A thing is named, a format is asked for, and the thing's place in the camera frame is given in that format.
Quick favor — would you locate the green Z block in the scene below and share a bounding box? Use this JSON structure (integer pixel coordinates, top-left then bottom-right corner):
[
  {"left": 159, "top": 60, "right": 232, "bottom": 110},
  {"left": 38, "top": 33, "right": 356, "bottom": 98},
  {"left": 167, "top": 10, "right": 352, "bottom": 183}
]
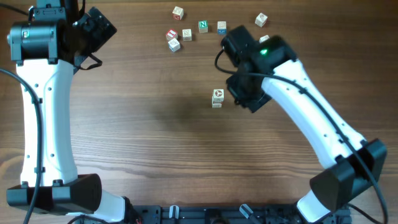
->
[{"left": 259, "top": 35, "right": 270, "bottom": 44}]

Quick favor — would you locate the white mushroom picture block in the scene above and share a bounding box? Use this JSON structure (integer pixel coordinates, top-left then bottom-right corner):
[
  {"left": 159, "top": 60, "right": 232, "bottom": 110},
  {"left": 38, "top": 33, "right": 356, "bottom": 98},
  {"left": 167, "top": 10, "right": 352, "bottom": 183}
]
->
[{"left": 211, "top": 98, "right": 223, "bottom": 108}]

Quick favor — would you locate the green N block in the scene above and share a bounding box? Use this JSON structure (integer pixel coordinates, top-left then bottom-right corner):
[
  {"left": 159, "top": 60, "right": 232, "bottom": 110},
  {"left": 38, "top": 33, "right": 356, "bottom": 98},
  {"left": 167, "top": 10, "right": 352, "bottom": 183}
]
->
[{"left": 198, "top": 20, "right": 208, "bottom": 34}]

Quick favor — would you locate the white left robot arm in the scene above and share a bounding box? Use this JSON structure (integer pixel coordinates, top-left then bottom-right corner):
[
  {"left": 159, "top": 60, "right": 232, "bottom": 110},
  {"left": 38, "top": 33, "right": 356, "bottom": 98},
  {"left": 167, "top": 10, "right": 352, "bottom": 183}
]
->
[{"left": 6, "top": 0, "right": 141, "bottom": 223}]

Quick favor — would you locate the white block far right top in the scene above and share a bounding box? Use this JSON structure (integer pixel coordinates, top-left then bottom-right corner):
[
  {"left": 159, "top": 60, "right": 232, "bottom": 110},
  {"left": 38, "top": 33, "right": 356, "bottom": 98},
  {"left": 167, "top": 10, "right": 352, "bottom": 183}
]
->
[{"left": 255, "top": 13, "right": 268, "bottom": 27}]

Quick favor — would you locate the white plain block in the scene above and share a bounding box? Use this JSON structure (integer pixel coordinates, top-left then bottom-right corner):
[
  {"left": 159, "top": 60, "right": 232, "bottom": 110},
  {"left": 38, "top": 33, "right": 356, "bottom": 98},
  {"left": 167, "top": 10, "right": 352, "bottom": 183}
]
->
[{"left": 182, "top": 29, "right": 192, "bottom": 41}]

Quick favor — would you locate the red I block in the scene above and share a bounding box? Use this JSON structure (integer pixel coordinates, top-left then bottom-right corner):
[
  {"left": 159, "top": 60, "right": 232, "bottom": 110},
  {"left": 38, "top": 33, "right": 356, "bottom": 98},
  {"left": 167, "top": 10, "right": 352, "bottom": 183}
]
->
[{"left": 165, "top": 29, "right": 178, "bottom": 41}]

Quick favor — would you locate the white blue-sided block left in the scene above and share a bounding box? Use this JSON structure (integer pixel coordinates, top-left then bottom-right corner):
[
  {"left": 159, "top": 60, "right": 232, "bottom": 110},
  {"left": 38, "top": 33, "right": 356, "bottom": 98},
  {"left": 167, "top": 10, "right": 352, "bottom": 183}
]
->
[{"left": 168, "top": 38, "right": 181, "bottom": 52}]

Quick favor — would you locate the red-sided block top left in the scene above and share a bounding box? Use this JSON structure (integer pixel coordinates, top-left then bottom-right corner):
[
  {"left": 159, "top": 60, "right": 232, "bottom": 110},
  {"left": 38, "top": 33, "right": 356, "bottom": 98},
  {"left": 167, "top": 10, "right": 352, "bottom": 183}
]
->
[{"left": 172, "top": 6, "right": 184, "bottom": 21}]

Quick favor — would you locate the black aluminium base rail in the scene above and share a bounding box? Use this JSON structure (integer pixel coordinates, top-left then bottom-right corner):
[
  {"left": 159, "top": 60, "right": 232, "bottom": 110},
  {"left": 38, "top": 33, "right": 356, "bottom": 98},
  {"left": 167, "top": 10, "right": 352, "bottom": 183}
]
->
[{"left": 74, "top": 203, "right": 352, "bottom": 224}]

